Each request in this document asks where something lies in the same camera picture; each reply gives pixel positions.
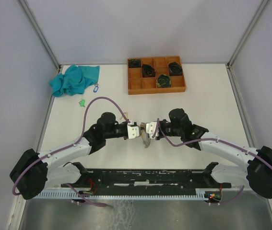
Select right aluminium frame post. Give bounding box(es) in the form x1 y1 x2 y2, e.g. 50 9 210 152
227 0 271 68

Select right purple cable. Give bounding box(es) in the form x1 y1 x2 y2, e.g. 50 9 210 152
157 117 272 206

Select rolled dark fabric green pattern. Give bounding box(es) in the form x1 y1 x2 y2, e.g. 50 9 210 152
156 74 171 88

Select key with blue tag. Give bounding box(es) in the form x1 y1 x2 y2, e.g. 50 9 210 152
93 83 99 93

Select key with yellow framed tag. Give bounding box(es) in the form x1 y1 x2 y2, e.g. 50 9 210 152
120 112 129 120

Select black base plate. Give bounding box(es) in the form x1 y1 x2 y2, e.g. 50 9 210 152
71 169 231 195

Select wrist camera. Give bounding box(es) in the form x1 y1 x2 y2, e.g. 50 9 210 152
145 121 159 139
127 122 141 139

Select wooden compartment tray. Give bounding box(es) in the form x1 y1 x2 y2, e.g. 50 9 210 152
127 56 187 95

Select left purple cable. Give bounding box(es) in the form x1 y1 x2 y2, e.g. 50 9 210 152
11 96 131 207

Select rolled dark fabric red pattern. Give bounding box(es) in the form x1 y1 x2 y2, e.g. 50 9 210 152
142 64 156 78

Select key with green tag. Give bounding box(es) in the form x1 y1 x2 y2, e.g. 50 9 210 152
79 99 85 107

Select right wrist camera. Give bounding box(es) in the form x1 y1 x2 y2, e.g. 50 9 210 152
145 121 159 139

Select rolled dark fabric far left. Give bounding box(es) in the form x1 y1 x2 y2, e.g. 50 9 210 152
128 59 142 69

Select purple cable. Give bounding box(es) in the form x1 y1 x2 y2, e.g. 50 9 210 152
157 117 272 206
11 96 131 207

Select metal keyring organizer yellow handle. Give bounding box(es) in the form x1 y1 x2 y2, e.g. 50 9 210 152
140 122 151 148

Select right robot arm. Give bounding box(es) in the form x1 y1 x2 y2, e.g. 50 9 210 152
145 108 272 199

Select teal cloth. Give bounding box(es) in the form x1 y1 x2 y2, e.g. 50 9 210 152
49 65 100 97

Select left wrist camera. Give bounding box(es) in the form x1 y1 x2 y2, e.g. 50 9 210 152
127 122 141 139

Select rolled dark fabric right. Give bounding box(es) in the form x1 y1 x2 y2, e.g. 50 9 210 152
168 62 183 76

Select aluminium frame post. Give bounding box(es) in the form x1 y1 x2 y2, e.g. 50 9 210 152
17 0 61 72
227 0 271 68

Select white cable duct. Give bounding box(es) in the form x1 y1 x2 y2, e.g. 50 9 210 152
35 189 208 201

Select left aluminium frame post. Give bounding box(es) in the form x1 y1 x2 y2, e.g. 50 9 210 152
17 0 61 72

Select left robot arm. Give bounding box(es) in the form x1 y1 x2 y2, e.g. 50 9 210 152
10 112 141 200

